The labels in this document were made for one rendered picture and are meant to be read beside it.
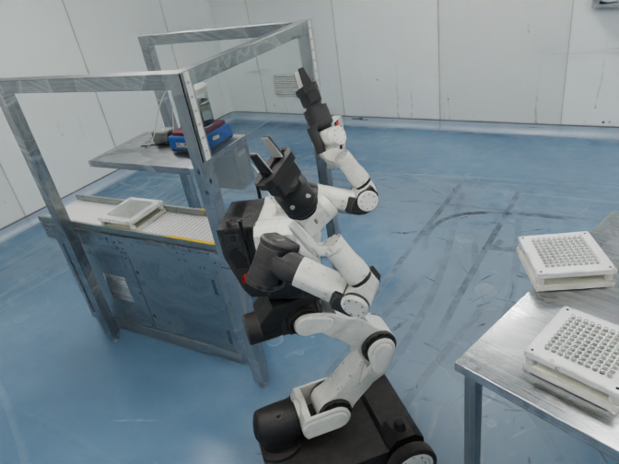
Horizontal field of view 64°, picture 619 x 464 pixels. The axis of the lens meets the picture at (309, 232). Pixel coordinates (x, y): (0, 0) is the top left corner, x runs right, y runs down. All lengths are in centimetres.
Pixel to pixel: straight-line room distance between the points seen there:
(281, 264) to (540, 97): 428
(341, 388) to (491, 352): 71
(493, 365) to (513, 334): 15
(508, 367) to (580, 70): 401
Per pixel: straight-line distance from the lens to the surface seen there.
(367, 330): 193
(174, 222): 268
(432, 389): 260
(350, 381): 208
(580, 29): 520
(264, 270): 141
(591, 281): 189
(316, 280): 138
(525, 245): 195
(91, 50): 584
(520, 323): 172
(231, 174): 232
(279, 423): 211
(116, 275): 310
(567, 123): 543
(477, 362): 158
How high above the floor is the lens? 193
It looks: 30 degrees down
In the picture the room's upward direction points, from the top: 10 degrees counter-clockwise
